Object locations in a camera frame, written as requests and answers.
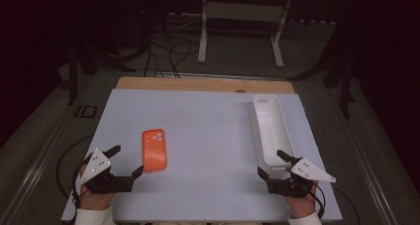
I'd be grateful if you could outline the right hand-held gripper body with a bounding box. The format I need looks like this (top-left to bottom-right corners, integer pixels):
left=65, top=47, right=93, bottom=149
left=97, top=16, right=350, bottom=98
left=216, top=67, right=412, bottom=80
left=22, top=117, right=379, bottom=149
left=265, top=157, right=337, bottom=199

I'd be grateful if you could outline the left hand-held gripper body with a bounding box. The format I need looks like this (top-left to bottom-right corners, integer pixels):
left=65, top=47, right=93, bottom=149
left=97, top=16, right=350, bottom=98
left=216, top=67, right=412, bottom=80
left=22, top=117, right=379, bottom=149
left=80, top=148, right=136, bottom=195

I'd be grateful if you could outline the orange phone case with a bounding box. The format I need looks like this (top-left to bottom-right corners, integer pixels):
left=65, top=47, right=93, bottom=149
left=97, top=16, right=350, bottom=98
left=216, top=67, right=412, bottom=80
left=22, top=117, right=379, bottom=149
left=142, top=128, right=168, bottom=173

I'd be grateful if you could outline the white plastic tray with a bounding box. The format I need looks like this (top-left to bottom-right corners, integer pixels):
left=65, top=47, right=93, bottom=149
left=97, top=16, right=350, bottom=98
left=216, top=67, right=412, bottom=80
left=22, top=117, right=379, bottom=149
left=252, top=94, right=296, bottom=172

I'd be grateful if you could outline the person's left hand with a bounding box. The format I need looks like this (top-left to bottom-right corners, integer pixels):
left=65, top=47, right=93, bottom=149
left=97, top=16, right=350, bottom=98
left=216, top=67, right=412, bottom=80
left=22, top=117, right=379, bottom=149
left=77, top=163, right=115, bottom=212

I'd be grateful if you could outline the person's right hand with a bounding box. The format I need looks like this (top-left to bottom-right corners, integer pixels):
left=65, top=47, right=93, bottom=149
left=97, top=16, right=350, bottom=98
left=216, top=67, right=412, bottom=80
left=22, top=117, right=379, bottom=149
left=284, top=167, right=320, bottom=220

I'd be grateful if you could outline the pale grey board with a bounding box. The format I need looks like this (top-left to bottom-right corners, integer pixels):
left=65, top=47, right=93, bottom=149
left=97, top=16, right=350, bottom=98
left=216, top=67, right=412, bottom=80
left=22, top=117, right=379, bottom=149
left=60, top=87, right=344, bottom=223

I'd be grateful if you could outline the black tripod stand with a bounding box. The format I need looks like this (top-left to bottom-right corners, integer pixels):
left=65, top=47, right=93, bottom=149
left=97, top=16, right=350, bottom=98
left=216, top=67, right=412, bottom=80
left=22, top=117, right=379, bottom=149
left=117, top=0, right=170, bottom=62

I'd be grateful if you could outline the white metal stand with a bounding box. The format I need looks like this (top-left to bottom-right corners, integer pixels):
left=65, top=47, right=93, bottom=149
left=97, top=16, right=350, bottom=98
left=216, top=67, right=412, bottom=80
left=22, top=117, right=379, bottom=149
left=197, top=0, right=295, bottom=68

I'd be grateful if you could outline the right hand-held gripper cable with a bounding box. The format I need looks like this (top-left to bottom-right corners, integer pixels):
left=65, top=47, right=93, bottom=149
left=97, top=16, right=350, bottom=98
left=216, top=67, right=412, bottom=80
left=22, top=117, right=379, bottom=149
left=296, top=178, right=327, bottom=219

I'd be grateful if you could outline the hand-held gripper cable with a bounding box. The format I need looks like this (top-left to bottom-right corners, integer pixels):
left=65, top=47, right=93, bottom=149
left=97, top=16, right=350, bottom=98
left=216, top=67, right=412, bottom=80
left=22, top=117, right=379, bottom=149
left=296, top=178, right=327, bottom=219
left=70, top=155, right=93, bottom=225

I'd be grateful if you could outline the left hand-held gripper cable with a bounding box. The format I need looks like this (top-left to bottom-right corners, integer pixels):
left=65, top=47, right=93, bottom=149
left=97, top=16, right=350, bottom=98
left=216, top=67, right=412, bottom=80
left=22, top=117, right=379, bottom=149
left=70, top=155, right=93, bottom=225

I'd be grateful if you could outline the black rectangular frame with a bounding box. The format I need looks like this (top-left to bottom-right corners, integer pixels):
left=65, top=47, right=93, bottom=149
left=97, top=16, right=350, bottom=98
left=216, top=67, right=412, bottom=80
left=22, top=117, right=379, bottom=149
left=74, top=104, right=98, bottom=119

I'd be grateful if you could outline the metal floor rail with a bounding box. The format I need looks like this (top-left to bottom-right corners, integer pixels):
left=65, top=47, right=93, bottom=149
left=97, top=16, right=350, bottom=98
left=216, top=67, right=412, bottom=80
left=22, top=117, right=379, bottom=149
left=144, top=71, right=287, bottom=81

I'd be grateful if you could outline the black looped floor cable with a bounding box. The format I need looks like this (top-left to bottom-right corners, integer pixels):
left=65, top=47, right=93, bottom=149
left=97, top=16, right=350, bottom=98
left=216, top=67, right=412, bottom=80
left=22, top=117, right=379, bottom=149
left=143, top=40, right=201, bottom=79

